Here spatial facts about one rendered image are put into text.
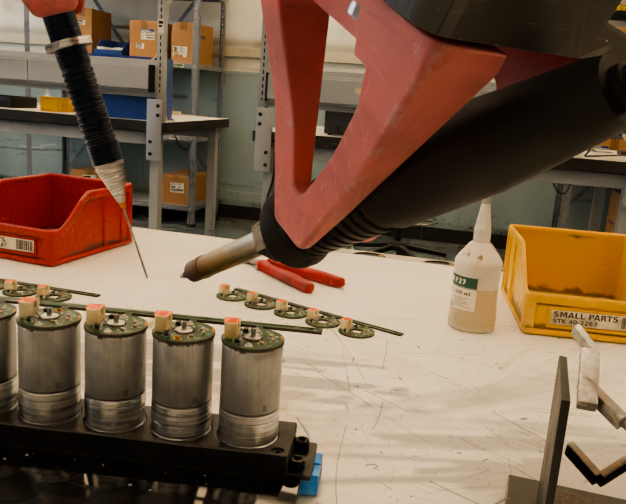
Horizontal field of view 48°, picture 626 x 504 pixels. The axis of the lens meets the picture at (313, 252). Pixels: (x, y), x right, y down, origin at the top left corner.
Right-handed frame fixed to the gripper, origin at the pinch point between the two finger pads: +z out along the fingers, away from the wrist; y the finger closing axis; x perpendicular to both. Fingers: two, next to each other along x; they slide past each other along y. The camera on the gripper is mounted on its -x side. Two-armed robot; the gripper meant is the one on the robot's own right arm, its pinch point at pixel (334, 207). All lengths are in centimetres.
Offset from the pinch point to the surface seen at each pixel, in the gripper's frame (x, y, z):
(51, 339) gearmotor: -7.0, 3.6, 12.0
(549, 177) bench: -97, -207, 77
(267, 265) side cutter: -23.7, -22.8, 26.7
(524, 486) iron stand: 6.1, -11.8, 10.8
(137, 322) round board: -6.4, 0.5, 11.0
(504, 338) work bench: -4.8, -28.0, 17.2
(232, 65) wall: -359, -257, 180
